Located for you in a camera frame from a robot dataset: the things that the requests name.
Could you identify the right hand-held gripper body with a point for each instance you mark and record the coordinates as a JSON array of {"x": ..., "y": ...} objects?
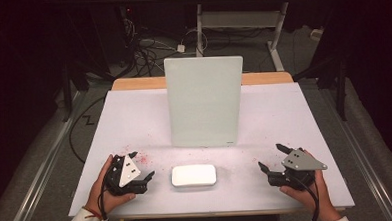
[{"x": 301, "y": 162}]

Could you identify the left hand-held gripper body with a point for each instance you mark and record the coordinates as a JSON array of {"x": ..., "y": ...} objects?
[{"x": 128, "y": 173}]

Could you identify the white board eraser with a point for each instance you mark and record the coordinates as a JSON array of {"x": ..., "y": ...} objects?
[{"x": 193, "y": 175}]

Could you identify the person's left hand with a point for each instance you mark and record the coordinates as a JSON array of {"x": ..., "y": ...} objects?
[{"x": 99, "y": 198}]

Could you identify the person's right hand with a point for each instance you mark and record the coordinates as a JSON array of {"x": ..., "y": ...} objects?
[{"x": 316, "y": 198}]

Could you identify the white table cover sheet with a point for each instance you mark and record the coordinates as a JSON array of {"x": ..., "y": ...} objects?
[{"x": 137, "y": 119}]

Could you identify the wooden table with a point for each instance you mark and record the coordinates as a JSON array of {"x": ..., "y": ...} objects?
[{"x": 136, "y": 83}]

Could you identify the black metal stand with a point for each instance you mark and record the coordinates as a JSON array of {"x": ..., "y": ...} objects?
[
  {"x": 66, "y": 96},
  {"x": 341, "y": 90}
]

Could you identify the white glass whiteboard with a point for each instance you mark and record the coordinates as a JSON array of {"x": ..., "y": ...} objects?
[{"x": 205, "y": 103}]

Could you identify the white power adapter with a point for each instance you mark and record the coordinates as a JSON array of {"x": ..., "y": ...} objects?
[{"x": 180, "y": 48}]

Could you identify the grey metal floor rail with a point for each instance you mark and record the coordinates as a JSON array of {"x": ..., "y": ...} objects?
[
  {"x": 40, "y": 174},
  {"x": 362, "y": 150}
]

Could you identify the white metal desk frame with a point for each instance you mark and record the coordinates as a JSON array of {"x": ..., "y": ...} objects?
[{"x": 240, "y": 19}]

